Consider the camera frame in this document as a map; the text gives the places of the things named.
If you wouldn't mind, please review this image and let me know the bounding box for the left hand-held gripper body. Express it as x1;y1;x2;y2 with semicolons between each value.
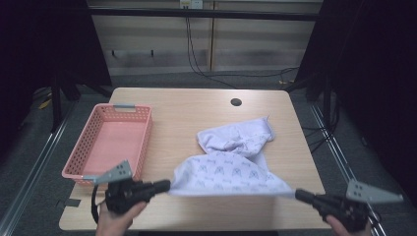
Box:
82;159;156;216

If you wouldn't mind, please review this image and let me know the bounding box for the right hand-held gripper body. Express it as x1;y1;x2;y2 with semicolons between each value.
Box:
313;179;404;233

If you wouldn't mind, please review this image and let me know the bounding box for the pink plastic basket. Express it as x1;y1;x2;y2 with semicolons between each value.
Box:
61;102;153;187

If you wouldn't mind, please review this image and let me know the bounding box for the white towel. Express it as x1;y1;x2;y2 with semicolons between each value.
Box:
168;116;296;200

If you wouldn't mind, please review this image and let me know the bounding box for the person's right hand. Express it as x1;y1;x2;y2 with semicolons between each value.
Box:
326;215;374;236

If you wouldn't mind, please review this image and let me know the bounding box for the person's left hand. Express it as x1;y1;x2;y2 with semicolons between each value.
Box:
94;201;149;236

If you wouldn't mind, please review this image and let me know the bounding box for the grey tape piece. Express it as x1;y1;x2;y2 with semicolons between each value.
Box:
56;198;82;209

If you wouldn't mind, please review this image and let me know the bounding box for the black metal stand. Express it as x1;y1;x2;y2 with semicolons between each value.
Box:
283;72;342;132
48;65;112;134

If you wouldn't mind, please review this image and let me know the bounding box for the dark curtain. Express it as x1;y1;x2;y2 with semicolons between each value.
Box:
0;0;113;161
294;0;417;201

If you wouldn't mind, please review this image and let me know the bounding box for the black horizontal bar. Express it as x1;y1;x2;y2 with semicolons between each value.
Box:
88;8;324;23

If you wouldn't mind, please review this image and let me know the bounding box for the left hand-held gripper cable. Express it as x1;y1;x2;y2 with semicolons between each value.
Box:
90;184;101;226

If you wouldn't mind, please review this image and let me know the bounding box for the black wall cable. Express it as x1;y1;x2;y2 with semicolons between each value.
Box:
185;16;300;89

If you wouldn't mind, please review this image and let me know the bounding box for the white wall socket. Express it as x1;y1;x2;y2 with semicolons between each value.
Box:
179;0;205;10

